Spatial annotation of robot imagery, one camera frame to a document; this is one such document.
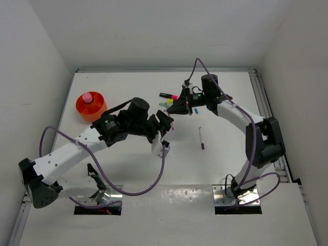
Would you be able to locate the pale green highlighter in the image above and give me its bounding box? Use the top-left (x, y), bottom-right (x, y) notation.
top-left (159, 102), bottom-right (173, 108)

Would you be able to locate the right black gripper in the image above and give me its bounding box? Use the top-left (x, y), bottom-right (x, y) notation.
top-left (167, 87), bottom-right (209, 115)

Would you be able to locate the pink glue stick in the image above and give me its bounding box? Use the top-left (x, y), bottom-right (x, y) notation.
top-left (81, 92), bottom-right (93, 104)

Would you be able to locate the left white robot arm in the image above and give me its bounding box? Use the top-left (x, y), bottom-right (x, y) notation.
top-left (18, 97), bottom-right (174, 209)

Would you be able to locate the black yellow highlighter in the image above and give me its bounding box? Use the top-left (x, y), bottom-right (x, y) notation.
top-left (167, 98), bottom-right (177, 104)

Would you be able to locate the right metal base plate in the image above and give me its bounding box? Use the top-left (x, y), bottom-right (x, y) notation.
top-left (212, 185), bottom-right (260, 207)

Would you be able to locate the metal base plate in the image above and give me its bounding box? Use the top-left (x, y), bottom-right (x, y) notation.
top-left (212, 185), bottom-right (260, 207)
top-left (75, 186), bottom-right (122, 206)

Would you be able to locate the left aluminium table rail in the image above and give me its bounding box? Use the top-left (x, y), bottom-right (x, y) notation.
top-left (8, 192), bottom-right (32, 246)

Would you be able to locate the right aluminium table rail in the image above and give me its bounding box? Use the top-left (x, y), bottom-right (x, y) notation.
top-left (249, 69), bottom-right (293, 183)

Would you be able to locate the red gel pen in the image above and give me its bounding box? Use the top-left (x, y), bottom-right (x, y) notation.
top-left (164, 109), bottom-right (175, 131)

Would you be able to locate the aluminium table rail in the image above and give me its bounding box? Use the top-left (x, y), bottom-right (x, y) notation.
top-left (8, 192), bottom-right (32, 246)
top-left (249, 69), bottom-right (293, 183)

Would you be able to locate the orange round organizer container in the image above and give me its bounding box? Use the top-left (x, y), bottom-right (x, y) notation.
top-left (75, 91), bottom-right (108, 123)

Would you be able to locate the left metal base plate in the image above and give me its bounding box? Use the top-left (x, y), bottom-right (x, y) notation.
top-left (75, 186), bottom-right (122, 206)

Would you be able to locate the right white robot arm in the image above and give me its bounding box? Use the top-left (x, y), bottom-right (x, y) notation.
top-left (168, 74), bottom-right (285, 198)

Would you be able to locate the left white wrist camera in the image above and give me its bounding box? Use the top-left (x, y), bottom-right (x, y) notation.
top-left (151, 132), bottom-right (170, 158)

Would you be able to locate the white pen purple cap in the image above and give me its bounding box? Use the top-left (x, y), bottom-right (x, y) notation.
top-left (198, 127), bottom-right (205, 150)

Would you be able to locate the black pink highlighter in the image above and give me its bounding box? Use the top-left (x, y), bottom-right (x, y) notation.
top-left (159, 93), bottom-right (178, 100)

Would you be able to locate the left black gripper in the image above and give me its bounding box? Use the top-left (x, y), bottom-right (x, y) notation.
top-left (127, 110), bottom-right (173, 146)

